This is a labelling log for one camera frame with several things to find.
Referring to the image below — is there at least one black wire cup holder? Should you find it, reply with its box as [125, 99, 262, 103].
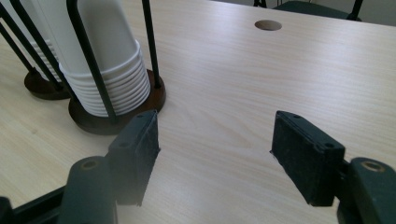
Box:
[0, 0, 167, 136]

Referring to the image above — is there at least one black folding chair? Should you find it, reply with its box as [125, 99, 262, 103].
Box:
[253, 0, 363, 22]

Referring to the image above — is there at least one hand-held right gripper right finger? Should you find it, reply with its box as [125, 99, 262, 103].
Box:
[269, 110, 347, 207]

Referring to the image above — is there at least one stack of white cups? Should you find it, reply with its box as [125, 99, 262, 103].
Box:
[8, 0, 74, 83]
[59, 0, 152, 118]

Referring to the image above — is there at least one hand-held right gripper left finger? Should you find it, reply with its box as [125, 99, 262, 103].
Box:
[106, 109, 162, 207]

